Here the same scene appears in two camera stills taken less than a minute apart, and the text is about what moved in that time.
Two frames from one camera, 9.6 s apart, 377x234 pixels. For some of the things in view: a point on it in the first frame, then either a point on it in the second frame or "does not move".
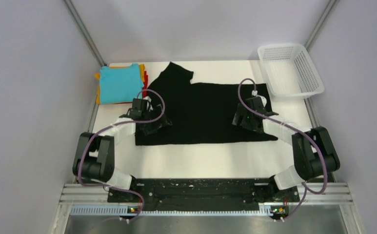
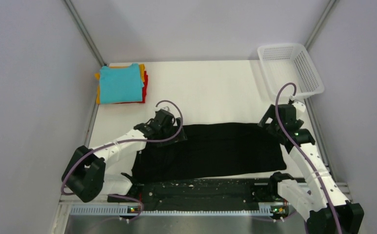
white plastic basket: [290, 72] does not move
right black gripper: [241, 111] -> [271, 113]
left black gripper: [164, 121] -> [181, 137]
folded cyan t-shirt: [119, 85] does not move
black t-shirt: [208, 112] -> [212, 149]
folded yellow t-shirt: [97, 76] does not move
